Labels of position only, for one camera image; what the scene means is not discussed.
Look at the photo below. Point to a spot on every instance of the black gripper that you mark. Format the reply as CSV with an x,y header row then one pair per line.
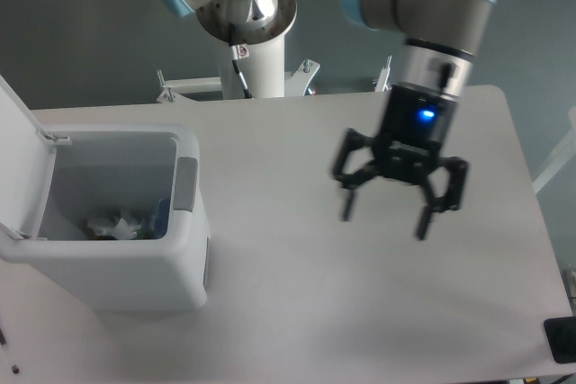
x,y
406,148

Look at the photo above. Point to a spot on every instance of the white paper wrapper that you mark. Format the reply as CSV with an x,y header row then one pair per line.
x,y
113,225

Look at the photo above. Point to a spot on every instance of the clear plastic water bottle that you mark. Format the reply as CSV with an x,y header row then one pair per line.
x,y
155,226

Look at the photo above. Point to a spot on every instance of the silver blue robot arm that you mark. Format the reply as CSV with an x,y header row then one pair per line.
x,y
442,38

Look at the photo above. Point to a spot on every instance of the white plastic trash can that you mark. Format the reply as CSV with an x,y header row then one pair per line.
x,y
132,167

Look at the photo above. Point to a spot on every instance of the white trash can lid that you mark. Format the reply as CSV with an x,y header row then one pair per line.
x,y
28,158

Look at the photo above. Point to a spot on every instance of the white furniture at right edge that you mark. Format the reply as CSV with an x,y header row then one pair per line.
x,y
557,159

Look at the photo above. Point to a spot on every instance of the black device at table edge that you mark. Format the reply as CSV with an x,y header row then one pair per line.
x,y
560,334

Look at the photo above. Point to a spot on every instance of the black white pen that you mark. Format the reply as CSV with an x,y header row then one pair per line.
x,y
14,368

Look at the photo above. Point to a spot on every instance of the white metal base frame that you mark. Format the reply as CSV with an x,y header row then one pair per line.
x,y
245,80

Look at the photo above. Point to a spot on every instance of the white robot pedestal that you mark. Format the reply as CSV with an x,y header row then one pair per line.
x,y
248,29

